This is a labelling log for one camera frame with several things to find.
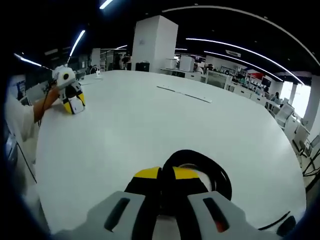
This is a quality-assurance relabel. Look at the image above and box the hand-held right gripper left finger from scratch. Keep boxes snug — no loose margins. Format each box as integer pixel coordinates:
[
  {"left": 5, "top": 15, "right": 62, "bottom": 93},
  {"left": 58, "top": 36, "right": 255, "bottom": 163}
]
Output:
[{"left": 51, "top": 166, "right": 163, "bottom": 240}]

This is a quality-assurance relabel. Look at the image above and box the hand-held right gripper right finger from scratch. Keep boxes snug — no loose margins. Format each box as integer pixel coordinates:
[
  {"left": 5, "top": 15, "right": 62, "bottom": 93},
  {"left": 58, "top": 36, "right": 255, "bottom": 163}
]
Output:
[{"left": 171, "top": 166, "right": 280, "bottom": 240}]

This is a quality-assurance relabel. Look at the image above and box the black Type-C cable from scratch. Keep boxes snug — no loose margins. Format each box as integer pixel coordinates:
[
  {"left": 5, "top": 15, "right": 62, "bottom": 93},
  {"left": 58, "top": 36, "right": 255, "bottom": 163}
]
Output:
[{"left": 161, "top": 149, "right": 291, "bottom": 231}]

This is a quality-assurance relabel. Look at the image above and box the straight ceiling light strip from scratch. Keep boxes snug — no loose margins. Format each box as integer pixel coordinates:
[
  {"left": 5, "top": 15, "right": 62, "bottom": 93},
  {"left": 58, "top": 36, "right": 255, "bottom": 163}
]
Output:
[{"left": 68, "top": 29, "right": 86, "bottom": 57}]

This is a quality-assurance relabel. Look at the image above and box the person's white shirt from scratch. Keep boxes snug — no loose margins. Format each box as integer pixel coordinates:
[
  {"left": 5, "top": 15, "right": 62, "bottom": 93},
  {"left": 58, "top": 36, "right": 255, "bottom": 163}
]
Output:
[{"left": 3, "top": 93, "right": 43, "bottom": 176}]

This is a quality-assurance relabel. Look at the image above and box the black box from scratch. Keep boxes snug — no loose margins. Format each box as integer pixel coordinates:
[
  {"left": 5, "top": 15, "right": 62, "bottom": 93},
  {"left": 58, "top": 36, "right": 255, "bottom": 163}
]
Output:
[{"left": 135, "top": 61, "right": 151, "bottom": 72}]

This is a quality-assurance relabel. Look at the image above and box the black rounded object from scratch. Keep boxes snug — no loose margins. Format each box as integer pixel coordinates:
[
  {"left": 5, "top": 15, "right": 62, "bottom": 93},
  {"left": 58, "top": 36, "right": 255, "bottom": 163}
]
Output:
[{"left": 277, "top": 216, "right": 297, "bottom": 237}]

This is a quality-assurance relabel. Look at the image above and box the white square pillar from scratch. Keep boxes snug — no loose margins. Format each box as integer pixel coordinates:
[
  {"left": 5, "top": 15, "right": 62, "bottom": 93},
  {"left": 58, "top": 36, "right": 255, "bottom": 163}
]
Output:
[
  {"left": 306, "top": 73, "right": 320, "bottom": 131},
  {"left": 131, "top": 15, "right": 179, "bottom": 74}
]

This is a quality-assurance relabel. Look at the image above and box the black metal stand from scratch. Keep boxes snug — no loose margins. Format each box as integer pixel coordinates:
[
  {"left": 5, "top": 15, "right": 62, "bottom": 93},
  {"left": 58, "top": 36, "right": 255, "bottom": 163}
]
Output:
[{"left": 302, "top": 149, "right": 320, "bottom": 177}]

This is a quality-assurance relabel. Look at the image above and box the white square cabinet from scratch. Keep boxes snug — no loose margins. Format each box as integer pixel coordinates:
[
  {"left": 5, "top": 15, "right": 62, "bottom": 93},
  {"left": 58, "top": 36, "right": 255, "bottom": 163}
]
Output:
[{"left": 179, "top": 55, "right": 195, "bottom": 72}]

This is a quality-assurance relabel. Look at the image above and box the white office chair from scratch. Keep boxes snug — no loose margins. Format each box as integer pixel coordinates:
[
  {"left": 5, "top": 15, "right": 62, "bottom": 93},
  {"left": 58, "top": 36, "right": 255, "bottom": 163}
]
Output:
[{"left": 276, "top": 103, "right": 296, "bottom": 128}]

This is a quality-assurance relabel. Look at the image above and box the row of white office cabinets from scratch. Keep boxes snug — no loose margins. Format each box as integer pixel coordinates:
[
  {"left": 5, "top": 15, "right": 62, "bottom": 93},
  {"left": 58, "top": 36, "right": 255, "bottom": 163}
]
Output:
[{"left": 159, "top": 67, "right": 268, "bottom": 106}]

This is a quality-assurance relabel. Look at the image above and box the grey framed glass case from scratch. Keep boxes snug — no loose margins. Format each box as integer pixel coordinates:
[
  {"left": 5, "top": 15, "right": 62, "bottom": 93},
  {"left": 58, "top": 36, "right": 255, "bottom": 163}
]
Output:
[{"left": 206, "top": 69, "right": 232, "bottom": 90}]

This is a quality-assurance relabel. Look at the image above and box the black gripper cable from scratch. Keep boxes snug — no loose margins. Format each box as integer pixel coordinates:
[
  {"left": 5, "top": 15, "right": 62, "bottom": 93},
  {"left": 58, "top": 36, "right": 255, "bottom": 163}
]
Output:
[{"left": 17, "top": 82, "right": 55, "bottom": 185}]

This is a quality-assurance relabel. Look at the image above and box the grey desk cable slot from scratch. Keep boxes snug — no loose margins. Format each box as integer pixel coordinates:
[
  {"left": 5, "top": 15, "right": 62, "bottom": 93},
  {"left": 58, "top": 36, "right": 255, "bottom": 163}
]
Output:
[{"left": 156, "top": 85, "right": 213, "bottom": 104}]

